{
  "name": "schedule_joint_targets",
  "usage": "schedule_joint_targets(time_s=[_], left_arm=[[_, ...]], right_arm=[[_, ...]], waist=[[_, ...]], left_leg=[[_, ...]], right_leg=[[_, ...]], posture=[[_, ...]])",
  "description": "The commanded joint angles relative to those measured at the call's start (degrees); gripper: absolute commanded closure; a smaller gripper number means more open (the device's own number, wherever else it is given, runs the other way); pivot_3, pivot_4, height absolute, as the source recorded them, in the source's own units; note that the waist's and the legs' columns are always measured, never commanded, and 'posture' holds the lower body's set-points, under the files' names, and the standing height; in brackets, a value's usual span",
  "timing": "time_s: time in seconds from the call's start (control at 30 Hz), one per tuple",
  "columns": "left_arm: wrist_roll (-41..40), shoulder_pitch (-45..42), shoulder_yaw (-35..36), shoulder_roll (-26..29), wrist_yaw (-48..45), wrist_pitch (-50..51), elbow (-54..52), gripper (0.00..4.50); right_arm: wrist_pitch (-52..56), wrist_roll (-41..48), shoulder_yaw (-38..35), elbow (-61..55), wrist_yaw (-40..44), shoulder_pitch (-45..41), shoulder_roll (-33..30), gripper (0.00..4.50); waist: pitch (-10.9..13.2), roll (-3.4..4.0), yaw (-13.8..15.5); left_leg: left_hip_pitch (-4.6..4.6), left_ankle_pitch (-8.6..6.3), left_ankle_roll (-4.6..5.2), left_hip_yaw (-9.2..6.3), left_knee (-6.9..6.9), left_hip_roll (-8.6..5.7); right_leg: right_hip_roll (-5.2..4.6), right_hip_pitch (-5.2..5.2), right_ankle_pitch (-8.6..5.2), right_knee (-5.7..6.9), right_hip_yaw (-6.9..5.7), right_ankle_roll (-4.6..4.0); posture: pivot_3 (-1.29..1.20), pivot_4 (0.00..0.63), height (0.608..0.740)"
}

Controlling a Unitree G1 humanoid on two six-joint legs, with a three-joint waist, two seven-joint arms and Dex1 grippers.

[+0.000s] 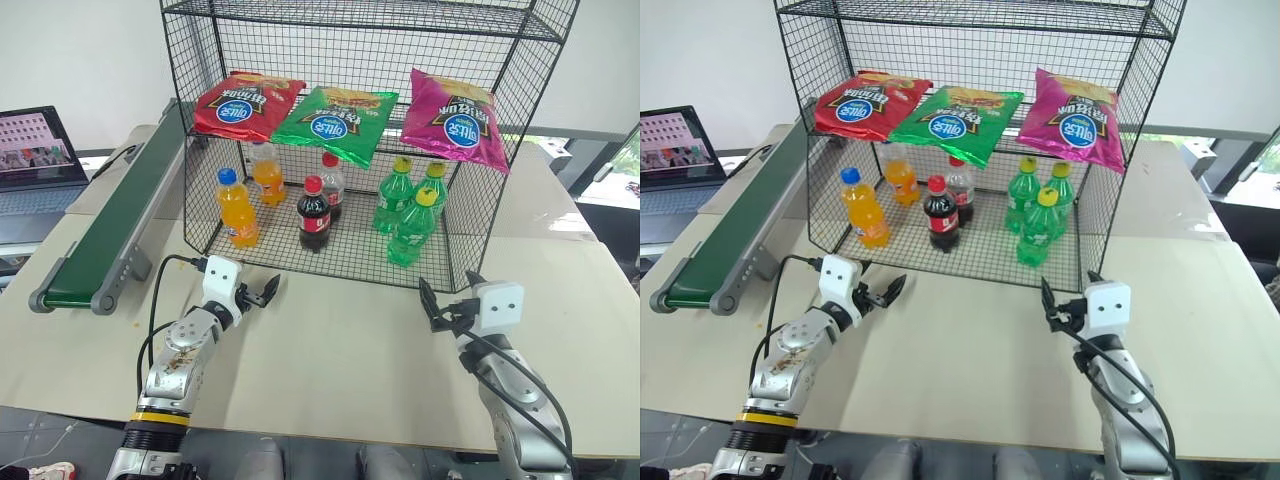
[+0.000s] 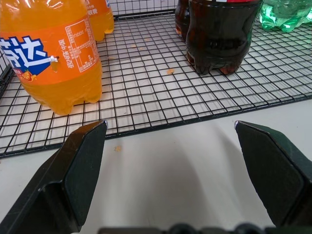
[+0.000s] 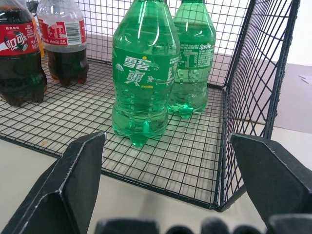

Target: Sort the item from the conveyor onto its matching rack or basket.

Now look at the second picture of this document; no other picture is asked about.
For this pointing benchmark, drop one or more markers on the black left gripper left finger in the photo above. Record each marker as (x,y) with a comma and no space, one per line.
(73,175)

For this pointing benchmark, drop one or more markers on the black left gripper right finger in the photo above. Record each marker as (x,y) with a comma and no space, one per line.
(273,170)

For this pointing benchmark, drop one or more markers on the orange stain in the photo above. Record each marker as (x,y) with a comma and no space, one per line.
(170,71)

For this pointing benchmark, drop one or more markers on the orange soda bottle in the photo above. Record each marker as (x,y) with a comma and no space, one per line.
(52,58)
(100,18)

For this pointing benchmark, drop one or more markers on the dark cola bottle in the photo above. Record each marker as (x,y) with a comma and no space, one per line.
(182,17)
(217,36)

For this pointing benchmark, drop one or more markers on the green soda bottle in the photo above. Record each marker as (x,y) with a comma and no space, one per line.
(284,14)

